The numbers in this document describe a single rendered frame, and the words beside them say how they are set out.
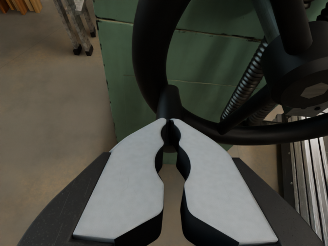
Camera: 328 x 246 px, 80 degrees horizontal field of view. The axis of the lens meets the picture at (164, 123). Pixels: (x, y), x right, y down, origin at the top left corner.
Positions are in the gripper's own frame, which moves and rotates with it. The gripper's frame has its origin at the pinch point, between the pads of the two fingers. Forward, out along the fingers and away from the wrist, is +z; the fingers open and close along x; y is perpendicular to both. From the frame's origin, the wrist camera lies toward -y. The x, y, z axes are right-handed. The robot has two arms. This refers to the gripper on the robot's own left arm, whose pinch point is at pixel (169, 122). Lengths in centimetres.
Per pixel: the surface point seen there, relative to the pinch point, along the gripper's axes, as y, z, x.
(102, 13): -4.5, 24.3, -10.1
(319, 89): -1.5, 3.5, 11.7
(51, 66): 29, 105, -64
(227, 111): 8.0, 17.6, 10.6
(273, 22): -5.6, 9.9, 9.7
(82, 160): 58, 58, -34
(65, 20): 4, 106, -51
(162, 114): 0.9, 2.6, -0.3
